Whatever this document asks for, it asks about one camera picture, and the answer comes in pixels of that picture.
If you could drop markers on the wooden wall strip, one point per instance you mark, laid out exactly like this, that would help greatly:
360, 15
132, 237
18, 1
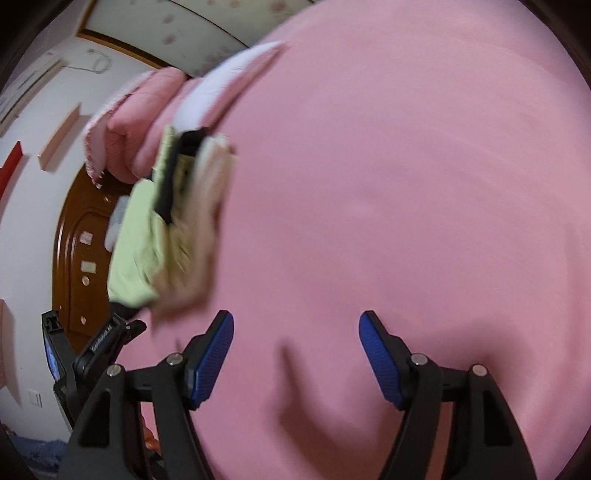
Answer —
60, 138

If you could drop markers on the white printed pillow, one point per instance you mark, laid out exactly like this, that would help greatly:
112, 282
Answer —
217, 83

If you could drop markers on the wooden headboard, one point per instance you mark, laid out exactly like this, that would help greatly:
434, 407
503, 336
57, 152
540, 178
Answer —
74, 277

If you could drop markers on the thin white wall strip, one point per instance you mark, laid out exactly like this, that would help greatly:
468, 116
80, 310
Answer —
27, 90

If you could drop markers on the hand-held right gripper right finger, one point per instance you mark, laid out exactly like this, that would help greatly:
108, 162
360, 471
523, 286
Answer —
381, 355

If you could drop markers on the blue cloth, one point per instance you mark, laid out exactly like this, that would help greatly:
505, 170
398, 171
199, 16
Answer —
37, 459

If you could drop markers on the folded cream white cloth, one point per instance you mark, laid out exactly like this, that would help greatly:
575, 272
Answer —
203, 230

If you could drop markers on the folded pink quilt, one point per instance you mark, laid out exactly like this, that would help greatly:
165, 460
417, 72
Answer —
138, 120

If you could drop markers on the green and black hooded jacket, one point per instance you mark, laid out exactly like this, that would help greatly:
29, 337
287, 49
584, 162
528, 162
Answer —
138, 240

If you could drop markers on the white wall socket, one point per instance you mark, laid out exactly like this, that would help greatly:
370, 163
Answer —
34, 398

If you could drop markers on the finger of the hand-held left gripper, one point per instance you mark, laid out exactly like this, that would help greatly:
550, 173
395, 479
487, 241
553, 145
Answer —
134, 328

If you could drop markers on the pink table cover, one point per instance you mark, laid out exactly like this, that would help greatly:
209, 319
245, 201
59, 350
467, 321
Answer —
415, 184

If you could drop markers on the red wall strip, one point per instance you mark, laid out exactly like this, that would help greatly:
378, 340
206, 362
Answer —
11, 164

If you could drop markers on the grey folded cloth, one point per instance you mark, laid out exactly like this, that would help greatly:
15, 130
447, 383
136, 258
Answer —
115, 226

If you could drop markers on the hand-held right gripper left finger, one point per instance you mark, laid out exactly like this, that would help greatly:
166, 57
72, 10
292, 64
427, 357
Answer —
212, 355

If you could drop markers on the floral panel wardrobe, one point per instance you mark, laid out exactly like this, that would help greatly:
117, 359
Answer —
184, 23

